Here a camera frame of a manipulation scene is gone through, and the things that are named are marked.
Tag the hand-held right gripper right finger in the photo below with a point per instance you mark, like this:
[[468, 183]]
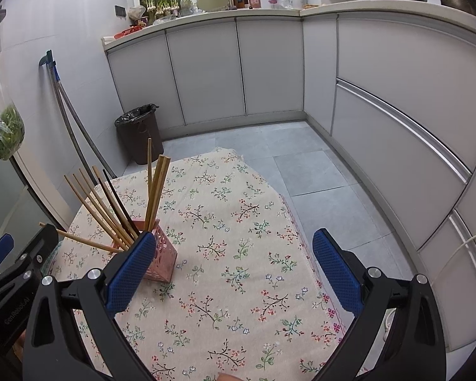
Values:
[[337, 274]]

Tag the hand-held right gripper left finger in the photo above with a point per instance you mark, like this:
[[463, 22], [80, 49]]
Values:
[[129, 272]]

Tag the pink perforated utensil holder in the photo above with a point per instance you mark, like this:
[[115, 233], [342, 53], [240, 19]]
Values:
[[162, 262]]

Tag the single light wooden chopstick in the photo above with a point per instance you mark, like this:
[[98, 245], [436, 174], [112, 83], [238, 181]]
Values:
[[87, 241]]

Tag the dark chopstick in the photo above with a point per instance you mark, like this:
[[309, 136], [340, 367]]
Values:
[[121, 202], [111, 198]]

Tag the group of bamboo chopsticks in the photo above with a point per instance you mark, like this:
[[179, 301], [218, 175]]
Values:
[[154, 190]]

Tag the frosted glass door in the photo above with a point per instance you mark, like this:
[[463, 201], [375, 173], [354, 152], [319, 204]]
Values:
[[8, 198]]

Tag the floral tablecloth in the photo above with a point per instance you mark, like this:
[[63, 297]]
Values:
[[230, 254]]

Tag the grey mop pole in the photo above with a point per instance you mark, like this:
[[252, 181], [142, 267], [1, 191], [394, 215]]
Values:
[[69, 135], [87, 135]]

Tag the plastic bag of greens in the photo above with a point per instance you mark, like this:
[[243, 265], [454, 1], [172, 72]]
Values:
[[8, 131]]

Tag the brown trash bin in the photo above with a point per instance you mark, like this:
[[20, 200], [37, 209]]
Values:
[[139, 135]]

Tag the white kitchen cabinets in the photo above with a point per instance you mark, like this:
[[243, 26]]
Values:
[[380, 87]]

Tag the red tray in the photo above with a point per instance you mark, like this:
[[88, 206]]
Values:
[[129, 32]]

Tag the green sprouting plants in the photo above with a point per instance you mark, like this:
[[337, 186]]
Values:
[[160, 6]]

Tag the white kitchen countertop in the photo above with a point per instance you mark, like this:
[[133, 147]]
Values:
[[380, 8]]

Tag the black wall clip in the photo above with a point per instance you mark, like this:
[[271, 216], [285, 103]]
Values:
[[47, 57]]

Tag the black wall socket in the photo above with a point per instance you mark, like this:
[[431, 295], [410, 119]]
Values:
[[120, 10]]

